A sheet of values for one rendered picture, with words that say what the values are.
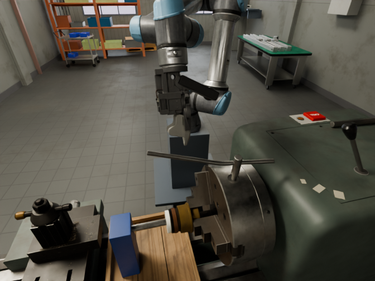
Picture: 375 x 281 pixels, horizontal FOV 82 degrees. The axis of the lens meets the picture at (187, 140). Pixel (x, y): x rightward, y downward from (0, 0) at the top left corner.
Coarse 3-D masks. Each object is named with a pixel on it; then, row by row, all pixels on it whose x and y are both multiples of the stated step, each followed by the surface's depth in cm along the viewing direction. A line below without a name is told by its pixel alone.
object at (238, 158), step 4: (236, 156) 57; (240, 156) 57; (236, 160) 56; (240, 160) 56; (236, 164) 57; (240, 164) 57; (232, 168) 59; (236, 168) 58; (240, 168) 59; (232, 172) 60; (236, 172) 59; (232, 176) 61; (236, 176) 61; (232, 180) 62; (236, 180) 62
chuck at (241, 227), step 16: (224, 176) 63; (240, 176) 63; (224, 192) 59; (240, 192) 59; (208, 208) 77; (224, 208) 60; (240, 208) 57; (256, 208) 58; (224, 224) 61; (240, 224) 56; (256, 224) 57; (240, 240) 57; (256, 240) 58; (224, 256) 65; (240, 256) 59; (256, 256) 61
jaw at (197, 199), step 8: (200, 176) 70; (208, 176) 70; (200, 184) 70; (208, 184) 70; (192, 192) 71; (200, 192) 69; (208, 192) 70; (192, 200) 69; (200, 200) 69; (208, 200) 70
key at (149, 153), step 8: (152, 152) 53; (160, 152) 54; (184, 160) 55; (192, 160) 55; (200, 160) 56; (208, 160) 56; (248, 160) 58; (256, 160) 58; (264, 160) 58; (272, 160) 58
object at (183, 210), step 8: (176, 208) 69; (184, 208) 68; (192, 208) 69; (176, 216) 66; (184, 216) 66; (192, 216) 67; (176, 224) 65; (184, 224) 65; (192, 224) 65; (176, 232) 67
